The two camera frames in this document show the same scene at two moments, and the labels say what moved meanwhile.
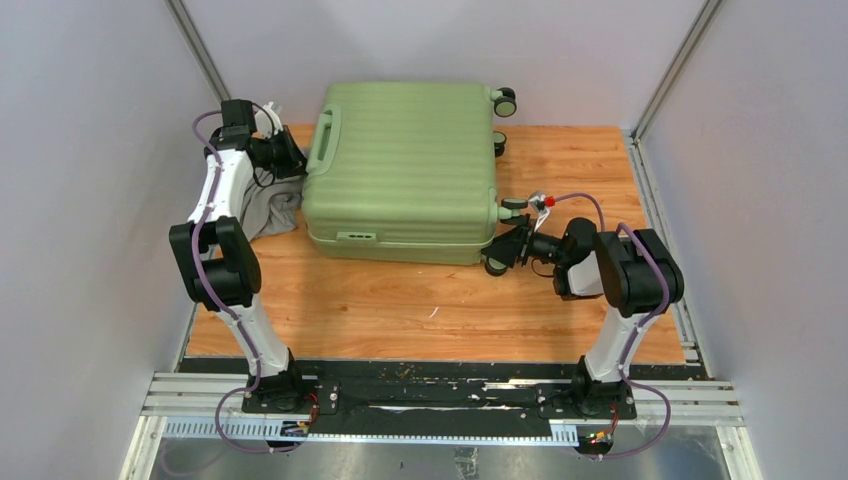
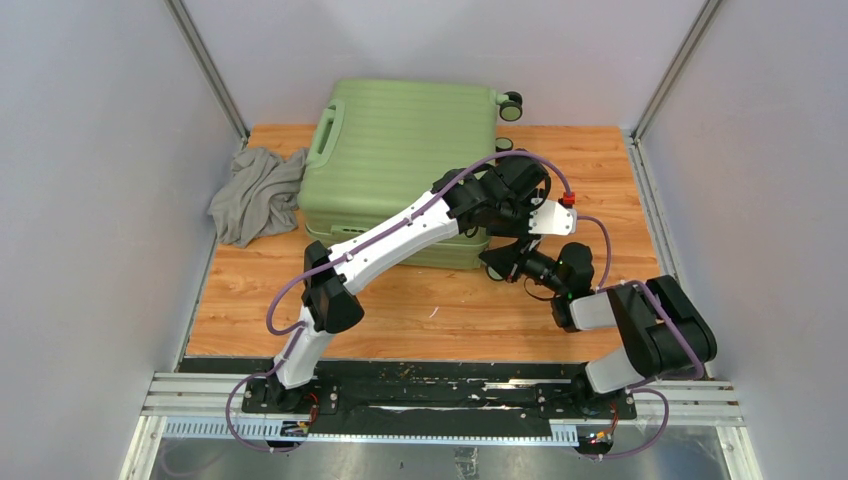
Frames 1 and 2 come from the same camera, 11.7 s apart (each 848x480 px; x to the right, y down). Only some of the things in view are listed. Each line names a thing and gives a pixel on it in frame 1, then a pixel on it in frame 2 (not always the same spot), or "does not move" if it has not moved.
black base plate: x=437 y=391 does not move
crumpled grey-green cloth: x=277 y=207 does not move
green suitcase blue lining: x=402 y=173 does not move
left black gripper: x=294 y=163 to x=521 y=229
